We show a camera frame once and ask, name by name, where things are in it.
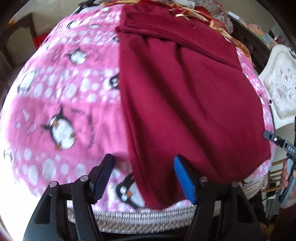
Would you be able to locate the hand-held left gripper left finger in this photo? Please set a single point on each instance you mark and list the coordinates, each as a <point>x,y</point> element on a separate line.
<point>104,178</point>

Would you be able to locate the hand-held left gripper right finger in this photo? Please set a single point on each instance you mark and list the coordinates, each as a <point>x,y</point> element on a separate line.
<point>185,182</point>

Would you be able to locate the wooden stool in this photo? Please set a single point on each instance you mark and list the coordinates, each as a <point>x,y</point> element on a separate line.
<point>275,165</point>

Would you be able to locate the person's right hand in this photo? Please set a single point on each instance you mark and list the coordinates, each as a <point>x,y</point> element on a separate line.
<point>286,172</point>

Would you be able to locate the dark red sweater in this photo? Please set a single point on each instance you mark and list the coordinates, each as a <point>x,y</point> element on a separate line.
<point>185,104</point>

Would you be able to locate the dark carved wooden cabinet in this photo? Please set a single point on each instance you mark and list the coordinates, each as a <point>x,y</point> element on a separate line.
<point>252,41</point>

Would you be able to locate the pink penguin print blanket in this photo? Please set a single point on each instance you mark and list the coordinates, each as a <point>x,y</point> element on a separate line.
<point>69,92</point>

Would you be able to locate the woven bed mat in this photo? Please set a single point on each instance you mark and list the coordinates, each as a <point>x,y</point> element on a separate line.
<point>138,217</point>

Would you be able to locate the dark wooden furniture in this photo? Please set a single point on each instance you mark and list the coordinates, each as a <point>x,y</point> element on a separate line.
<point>16,46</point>

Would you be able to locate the grey floral pillow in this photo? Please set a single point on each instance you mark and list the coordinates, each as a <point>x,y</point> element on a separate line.
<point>218,10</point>

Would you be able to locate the white ornate chair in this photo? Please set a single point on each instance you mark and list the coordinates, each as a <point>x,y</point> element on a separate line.
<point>282,88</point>

